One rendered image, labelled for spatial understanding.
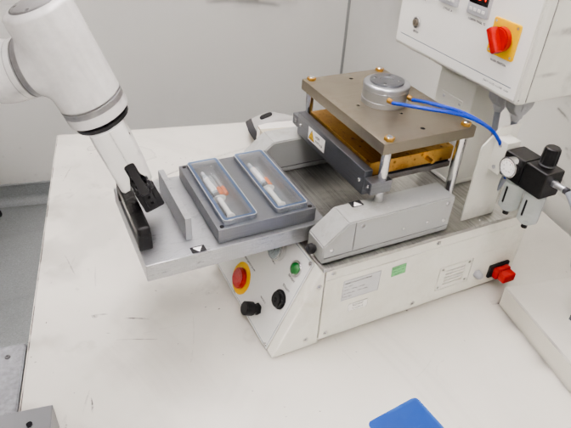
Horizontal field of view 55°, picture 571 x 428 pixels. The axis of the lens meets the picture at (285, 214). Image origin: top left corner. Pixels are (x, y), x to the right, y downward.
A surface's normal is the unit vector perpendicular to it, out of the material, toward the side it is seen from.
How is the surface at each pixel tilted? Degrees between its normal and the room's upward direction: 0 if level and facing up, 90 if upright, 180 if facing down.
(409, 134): 0
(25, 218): 0
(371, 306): 90
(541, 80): 90
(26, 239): 0
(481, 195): 90
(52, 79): 101
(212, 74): 90
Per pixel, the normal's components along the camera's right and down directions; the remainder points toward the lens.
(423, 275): 0.44, 0.54
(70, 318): 0.05, -0.81
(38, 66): -0.12, 0.69
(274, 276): -0.79, -0.15
